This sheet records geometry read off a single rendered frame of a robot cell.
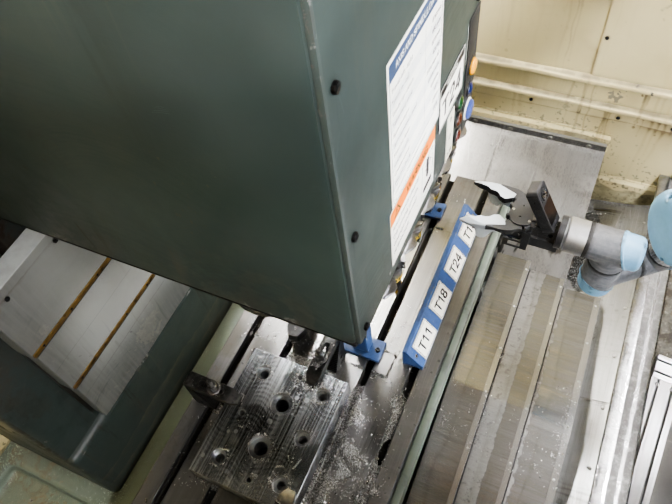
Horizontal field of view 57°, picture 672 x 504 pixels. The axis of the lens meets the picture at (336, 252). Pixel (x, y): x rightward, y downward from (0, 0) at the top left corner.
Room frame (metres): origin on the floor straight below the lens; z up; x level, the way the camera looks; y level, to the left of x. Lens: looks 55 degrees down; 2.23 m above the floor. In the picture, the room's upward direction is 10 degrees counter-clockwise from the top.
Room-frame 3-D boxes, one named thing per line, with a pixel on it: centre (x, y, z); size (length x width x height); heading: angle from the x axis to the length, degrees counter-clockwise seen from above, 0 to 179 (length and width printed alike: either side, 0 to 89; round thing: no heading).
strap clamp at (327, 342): (0.60, 0.07, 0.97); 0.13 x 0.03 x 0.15; 148
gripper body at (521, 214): (0.73, -0.42, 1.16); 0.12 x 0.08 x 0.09; 58
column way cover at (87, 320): (0.79, 0.47, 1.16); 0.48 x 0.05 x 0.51; 148
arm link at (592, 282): (0.66, -0.57, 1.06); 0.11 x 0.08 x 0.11; 97
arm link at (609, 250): (0.65, -0.55, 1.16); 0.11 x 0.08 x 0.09; 58
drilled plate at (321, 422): (0.47, 0.20, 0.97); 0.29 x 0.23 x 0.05; 148
